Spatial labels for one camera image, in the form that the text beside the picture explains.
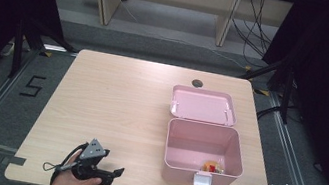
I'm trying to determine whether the thin black wrist strap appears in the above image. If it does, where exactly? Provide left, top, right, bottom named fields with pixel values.
left=41, top=158, right=77, bottom=177

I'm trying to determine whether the grey tape strip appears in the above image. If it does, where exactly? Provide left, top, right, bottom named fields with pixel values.
left=0, top=154, right=28, bottom=170

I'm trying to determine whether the bundle of black hanging cables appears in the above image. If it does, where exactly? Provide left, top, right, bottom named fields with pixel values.
left=224, top=0, right=281, bottom=69

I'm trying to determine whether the pink plastic box with lid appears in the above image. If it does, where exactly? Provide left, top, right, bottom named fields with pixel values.
left=156, top=83, right=257, bottom=185

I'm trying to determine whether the black metal stand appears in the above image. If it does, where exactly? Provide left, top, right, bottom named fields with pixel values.
left=7, top=14, right=82, bottom=89
left=232, top=47, right=302, bottom=127

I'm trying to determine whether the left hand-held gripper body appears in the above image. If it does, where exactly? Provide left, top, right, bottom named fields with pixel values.
left=69, top=135, right=113, bottom=185

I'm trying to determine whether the thin white floor cable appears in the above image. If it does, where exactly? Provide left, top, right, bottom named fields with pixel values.
left=112, top=0, right=255, bottom=71

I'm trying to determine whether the yellow and black tape piece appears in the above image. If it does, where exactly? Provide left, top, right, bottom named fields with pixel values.
left=252, top=87, right=271, bottom=98
left=38, top=49, right=54, bottom=58

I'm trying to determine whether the small orange and red toy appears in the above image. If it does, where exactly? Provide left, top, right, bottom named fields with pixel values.
left=200, top=159, right=227, bottom=175

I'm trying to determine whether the round table cable hole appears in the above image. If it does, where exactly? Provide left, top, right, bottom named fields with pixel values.
left=190, top=78, right=205, bottom=90

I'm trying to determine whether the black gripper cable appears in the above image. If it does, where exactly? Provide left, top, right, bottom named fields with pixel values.
left=49, top=136, right=91, bottom=185

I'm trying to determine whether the thick black floor cable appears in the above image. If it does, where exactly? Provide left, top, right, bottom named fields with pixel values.
left=254, top=102, right=284, bottom=125

